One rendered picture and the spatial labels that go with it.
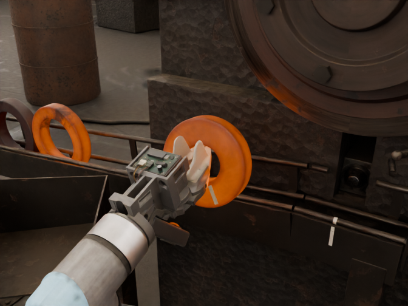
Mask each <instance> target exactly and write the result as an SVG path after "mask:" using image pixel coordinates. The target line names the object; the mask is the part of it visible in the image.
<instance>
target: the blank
mask: <svg viewBox="0 0 408 306"><path fill-rule="evenodd" d="M178 136H182V137H183V138H184V139H185V141H186V143H187V144H188V146H189V148H190V149H191V148H193V147H194V146H195V145H196V143H197V142H198V141H199V140H200V141H202V143H203V145H204V146H207V147H209V148H211V149H212V150H213V151H214V152H215V153H216V154H217V156H218V158H219V162H220V171H219V174H218V176H217V177H214V178H209V182H208V188H207V190H206V192H205V193H204V195H203V196H202V197H201V198H200V199H199V200H198V201H197V202H196V204H195V205H197V206H201V207H205V208H216V207H220V206H223V205H226V204H227V203H229V202H230V201H232V200H233V199H235V198H236V197H237V196H238V195H239V194H240V193H241V192H242V191H243V190H244V189H245V187H246V185H247V184H248V182H249V179H250V176H251V170H252V159H251V152H250V149H249V147H248V144H247V142H246V140H245V139H244V137H243V135H242V134H241V133H240V132H239V130H238V129H237V128H236V127H234V126H233V125H232V124H231V123H229V122H228V121H226V120H224V119H222V118H219V117H216V116H212V115H200V116H196V117H193V118H190V119H188V120H185V121H183V122H181V123H179V124H178V125H177V126H176V127H175V128H174V129H173V130H172V131H171V132H170V134H169V135H168V137H167V139H166V142H165V145H164V148H163V151H166V152H170V153H173V147H174V141H175V139H176V138H177V137H178Z"/></svg>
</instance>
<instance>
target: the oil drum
mask: <svg viewBox="0 0 408 306"><path fill-rule="evenodd" d="M8 4H9V8H10V14H11V19H12V23H11V24H12V26H13V31H14V35H15V41H16V48H17V51H18V58H19V60H18V63H19V64H20V68H21V74H22V80H23V85H24V91H25V97H26V99H27V101H29V102H30V103H32V104H35V105H37V106H46V105H49V104H52V103H58V104H63V105H65V106H73V105H77V104H82V103H86V102H88V101H91V100H93V99H95V98H96V97H97V96H99V94H100V93H101V87H100V76H99V70H98V59H97V58H98V54H97V48H96V41H95V31H94V18H93V13H92V1H91V0H8Z"/></svg>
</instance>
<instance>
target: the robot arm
mask: <svg viewBox="0 0 408 306"><path fill-rule="evenodd" d="M143 154H144V155H143ZM210 169H211V148H209V147H207V146H204V145H203V143H202V141H200V140H199V141H198V142H197V143H196V144H195V146H194V147H193V148H191V149H190V148H189V146H188V144H187V143H186V141H185V139H184V138H183V137H182V136H178V137H177V138H176V139H175V141H174V147H173V153H170V152H166V151H161V150H158V149H154V148H149V146H146V147H145V148H144V149H143V150H142V151H141V152H140V153H139V154H138V155H137V156H136V157H135V158H134V159H133V160H132V161H131V163H130V164H129V165H128V166H127V167H126V170H127V173H128V176H129V178H130V181H131V184H132V185H131V186H130V187H129V188H128V190H127V191H126V192H125V193H124V194H123V195H122V194H119V193H116V192H115V193H113V194H112V195H111V197H110V198H109V202H110V205H111V207H112V209H111V210H110V211H109V212H108V213H107V214H105V215H104V216H103V217H102V218H101V219H100V220H99V221H98V222H97V224H96V225H95V226H94V227H93V228H92V229H91V230H90V231H89V232H88V233H87V234H86V235H85V236H84V237H83V238H82V239H81V240H80V242H79V243H78V244H77V245H76V246H75V247H74V248H73V249H72V250H71V252H70V253H69V254H68V255H67V256H66V257H65V258H64V259H63V260H62V261H61V262H60V263H59V264H58V265H57V266H56V268H55V269H54V270H53V271H52V272H51V273H49V274H47V275H46V276H45V277H44V279H43V280H42V282H41V285H40V286H39V287H38V288H37V289H36V290H35V291H34V293H33V294H32V295H31V296H30V297H29V298H28V300H27V302H26V303H25V306H134V305H126V304H122V303H121V301H120V298H119V297H118V294H117V292H116V291H117V290H118V289H119V287H120V286H121V284H122V283H123V282H124V281H125V279H126V278H127V277H128V275H129V274H131V273H132V271H133V270H134V268H135V267H136V266H137V265H138V263H139V262H140V261H141V260H142V258H143V257H144V255H145V254H146V253H147V251H148V249H149V248H148V247H149V246H150V244H151V243H152V242H153V241H154V239H155V237H158V238H160V240H161V241H162V242H163V243H164V244H165V245H169V246H173V245H180V246H181V247H184V246H185V245H186V243H187V241H188V237H189V232H187V231H185V230H183V229H182V228H181V227H180V225H178V224H177V223H175V222H165V221H164V220H168V219H169V217H172V218H176V217H177V216H179V215H182V214H184V213H185V211H186V210H187V209H188V208H189V207H190V206H191V205H192V206H195V205H196V202H197V201H198V200H199V199H200V198H201V197H202V196H203V195H204V193H205V192H206V190H207V188H208V182H209V176H210ZM159 218H161V219H164V220H161V219H159Z"/></svg>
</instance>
